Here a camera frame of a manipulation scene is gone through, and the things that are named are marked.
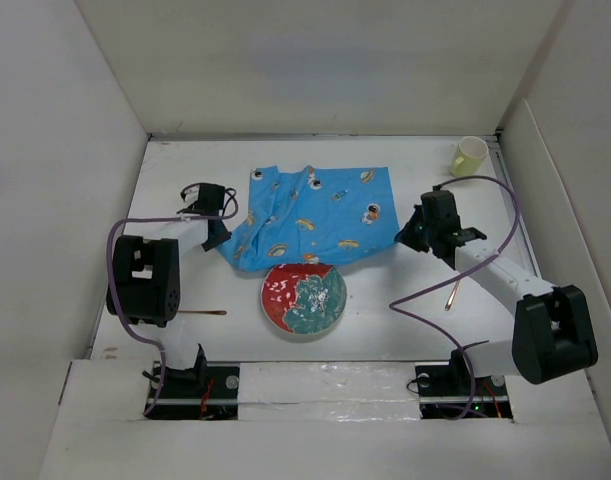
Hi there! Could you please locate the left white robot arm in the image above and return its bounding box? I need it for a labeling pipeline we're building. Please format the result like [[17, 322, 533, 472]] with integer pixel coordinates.
[[106, 182, 238, 397]]

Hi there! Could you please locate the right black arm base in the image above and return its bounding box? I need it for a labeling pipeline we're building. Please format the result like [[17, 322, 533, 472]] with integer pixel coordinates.
[[406, 363, 513, 420]]

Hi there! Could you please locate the copper spoon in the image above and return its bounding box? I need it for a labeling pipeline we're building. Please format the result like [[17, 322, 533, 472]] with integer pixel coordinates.
[[444, 280, 460, 311]]

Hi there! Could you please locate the pale yellow mug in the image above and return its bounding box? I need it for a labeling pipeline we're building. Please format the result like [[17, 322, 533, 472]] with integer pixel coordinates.
[[450, 136, 489, 178]]

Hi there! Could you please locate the copper fork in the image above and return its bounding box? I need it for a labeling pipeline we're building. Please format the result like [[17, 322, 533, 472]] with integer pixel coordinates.
[[177, 309, 228, 316]]

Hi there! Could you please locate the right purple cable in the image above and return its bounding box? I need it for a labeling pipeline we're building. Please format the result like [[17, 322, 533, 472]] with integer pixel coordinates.
[[388, 175, 522, 420]]

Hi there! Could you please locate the red and teal plate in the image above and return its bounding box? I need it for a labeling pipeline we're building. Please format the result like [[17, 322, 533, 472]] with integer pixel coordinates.
[[260, 264, 348, 340]]

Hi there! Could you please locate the blue space-print cloth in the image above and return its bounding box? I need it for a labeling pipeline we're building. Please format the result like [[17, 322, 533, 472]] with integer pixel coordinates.
[[218, 166, 399, 272]]

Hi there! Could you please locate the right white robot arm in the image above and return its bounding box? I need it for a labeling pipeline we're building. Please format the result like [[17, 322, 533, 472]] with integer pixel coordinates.
[[396, 190, 598, 394]]

